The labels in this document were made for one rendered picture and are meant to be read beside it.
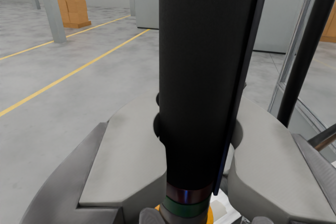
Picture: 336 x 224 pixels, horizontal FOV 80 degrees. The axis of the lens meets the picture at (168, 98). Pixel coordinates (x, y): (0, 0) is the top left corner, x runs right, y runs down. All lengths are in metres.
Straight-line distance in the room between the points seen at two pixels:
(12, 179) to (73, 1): 6.82
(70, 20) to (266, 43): 6.57
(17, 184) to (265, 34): 5.48
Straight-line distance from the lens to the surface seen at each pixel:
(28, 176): 2.41
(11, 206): 2.25
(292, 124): 1.48
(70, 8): 8.53
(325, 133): 0.32
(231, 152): 0.66
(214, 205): 0.20
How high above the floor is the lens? 1.62
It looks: 31 degrees down
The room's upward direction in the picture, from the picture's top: 1 degrees clockwise
